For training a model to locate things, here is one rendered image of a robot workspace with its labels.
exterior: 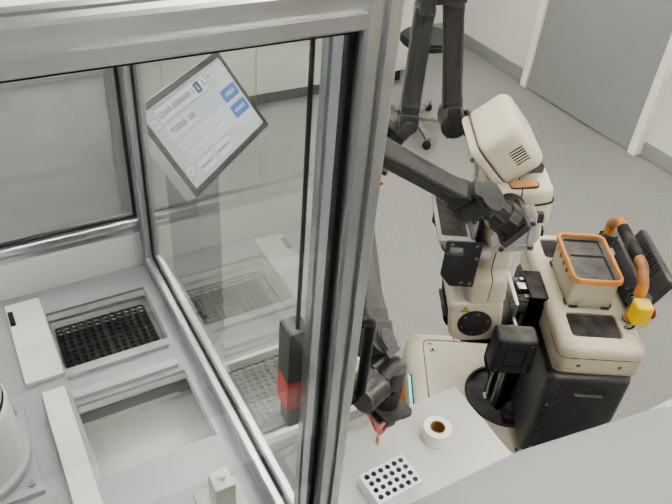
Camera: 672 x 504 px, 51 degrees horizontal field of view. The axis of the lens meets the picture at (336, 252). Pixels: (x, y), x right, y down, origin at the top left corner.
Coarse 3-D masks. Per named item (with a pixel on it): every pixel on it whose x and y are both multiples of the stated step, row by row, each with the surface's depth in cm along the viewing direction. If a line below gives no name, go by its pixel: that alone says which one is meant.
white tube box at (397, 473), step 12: (396, 456) 164; (372, 468) 161; (384, 468) 161; (396, 468) 162; (408, 468) 162; (360, 480) 159; (372, 480) 159; (384, 480) 159; (396, 480) 161; (408, 480) 160; (420, 480) 160; (372, 492) 156; (384, 492) 157; (396, 492) 157; (408, 492) 159
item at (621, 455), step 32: (640, 416) 56; (544, 448) 50; (576, 448) 51; (608, 448) 52; (640, 448) 53; (480, 480) 47; (512, 480) 47; (544, 480) 47; (576, 480) 48; (608, 480) 49; (640, 480) 50
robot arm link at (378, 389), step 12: (384, 336) 133; (384, 348) 133; (396, 348) 135; (372, 360) 136; (384, 360) 134; (372, 372) 133; (372, 384) 131; (384, 384) 132; (372, 396) 130; (384, 396) 132; (360, 408) 133; (372, 408) 130
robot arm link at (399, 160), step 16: (384, 160) 153; (400, 160) 154; (416, 160) 157; (400, 176) 159; (416, 176) 158; (432, 176) 159; (448, 176) 163; (432, 192) 163; (448, 192) 162; (464, 192) 164; (480, 192) 163; (496, 192) 167; (448, 208) 170; (496, 208) 165
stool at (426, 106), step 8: (408, 32) 423; (432, 32) 426; (440, 32) 427; (400, 40) 420; (408, 40) 415; (432, 40) 416; (440, 40) 417; (432, 48) 410; (440, 48) 411; (424, 80) 439; (392, 104) 465; (424, 104) 469; (424, 120) 455; (432, 120) 454; (424, 128) 442; (424, 136) 435; (424, 144) 435
